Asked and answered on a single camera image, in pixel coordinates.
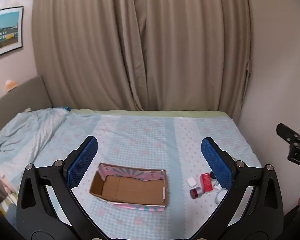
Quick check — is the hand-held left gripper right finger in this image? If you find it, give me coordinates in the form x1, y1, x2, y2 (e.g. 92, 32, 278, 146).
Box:
190, 137, 284, 239

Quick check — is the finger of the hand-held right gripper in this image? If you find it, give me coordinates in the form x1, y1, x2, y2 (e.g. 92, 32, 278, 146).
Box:
276, 123, 300, 144

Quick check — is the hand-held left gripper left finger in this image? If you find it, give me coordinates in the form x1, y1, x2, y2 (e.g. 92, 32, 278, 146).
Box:
16, 135, 110, 239

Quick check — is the red rectangular box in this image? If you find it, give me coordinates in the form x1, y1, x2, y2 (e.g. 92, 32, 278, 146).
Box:
200, 173, 214, 194

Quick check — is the cardboard box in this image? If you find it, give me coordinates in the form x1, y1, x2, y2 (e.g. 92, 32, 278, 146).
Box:
89, 163, 169, 212

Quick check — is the light blue quilt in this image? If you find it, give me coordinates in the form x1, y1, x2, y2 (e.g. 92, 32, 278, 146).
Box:
0, 108, 73, 180

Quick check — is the blue checked bed sheet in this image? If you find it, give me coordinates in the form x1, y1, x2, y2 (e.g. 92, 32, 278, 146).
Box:
0, 109, 264, 240

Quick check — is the striped yellow cloth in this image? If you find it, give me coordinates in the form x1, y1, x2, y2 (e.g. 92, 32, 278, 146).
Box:
0, 195, 17, 217

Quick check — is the grey bed headboard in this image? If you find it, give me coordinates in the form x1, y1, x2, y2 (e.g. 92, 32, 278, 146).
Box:
0, 75, 53, 156

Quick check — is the orange plush toy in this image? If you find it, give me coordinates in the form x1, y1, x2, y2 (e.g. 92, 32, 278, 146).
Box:
5, 79, 18, 91

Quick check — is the beige curtain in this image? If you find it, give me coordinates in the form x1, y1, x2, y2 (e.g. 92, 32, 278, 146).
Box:
32, 0, 253, 112

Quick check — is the framed wall picture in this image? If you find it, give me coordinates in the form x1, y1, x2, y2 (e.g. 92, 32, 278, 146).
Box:
0, 6, 24, 61

